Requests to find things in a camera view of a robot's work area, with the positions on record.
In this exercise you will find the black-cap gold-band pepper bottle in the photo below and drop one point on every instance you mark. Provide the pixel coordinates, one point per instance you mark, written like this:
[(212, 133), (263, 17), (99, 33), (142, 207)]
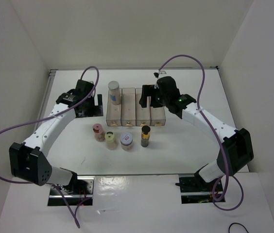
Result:
[(145, 135)]

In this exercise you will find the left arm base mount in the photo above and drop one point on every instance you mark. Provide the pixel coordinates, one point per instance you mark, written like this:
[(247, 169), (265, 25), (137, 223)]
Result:
[(81, 194)]

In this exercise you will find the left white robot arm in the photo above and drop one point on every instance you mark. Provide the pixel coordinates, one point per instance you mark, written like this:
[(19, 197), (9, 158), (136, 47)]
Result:
[(28, 160)]

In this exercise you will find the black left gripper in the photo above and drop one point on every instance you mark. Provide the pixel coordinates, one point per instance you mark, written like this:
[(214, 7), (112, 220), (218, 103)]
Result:
[(95, 110)]

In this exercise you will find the clear bin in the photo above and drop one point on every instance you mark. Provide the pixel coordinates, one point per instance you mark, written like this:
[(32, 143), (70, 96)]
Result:
[(113, 114), (158, 117), (143, 116), (128, 107)]

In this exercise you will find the yellow-lid spice jar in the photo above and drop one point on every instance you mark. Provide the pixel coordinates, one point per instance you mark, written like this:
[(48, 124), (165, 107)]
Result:
[(110, 139)]

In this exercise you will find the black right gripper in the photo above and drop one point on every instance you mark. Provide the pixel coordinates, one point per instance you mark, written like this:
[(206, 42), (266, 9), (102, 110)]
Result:
[(147, 90)]

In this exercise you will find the pink-lid spice jar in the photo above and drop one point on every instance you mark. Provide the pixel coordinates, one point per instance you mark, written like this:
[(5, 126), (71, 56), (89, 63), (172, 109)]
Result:
[(98, 132)]

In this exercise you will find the tall silver-lid blue-label spice jar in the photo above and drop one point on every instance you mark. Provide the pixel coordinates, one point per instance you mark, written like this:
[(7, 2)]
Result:
[(114, 92)]

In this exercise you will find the white-lid red-label spice jar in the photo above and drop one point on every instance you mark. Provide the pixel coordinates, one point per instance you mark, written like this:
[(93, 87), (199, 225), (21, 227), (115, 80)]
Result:
[(126, 141)]

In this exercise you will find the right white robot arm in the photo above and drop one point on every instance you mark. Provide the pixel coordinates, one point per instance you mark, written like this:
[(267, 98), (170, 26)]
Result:
[(236, 149)]

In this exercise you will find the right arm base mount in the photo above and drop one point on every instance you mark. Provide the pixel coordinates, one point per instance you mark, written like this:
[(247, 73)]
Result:
[(192, 192)]

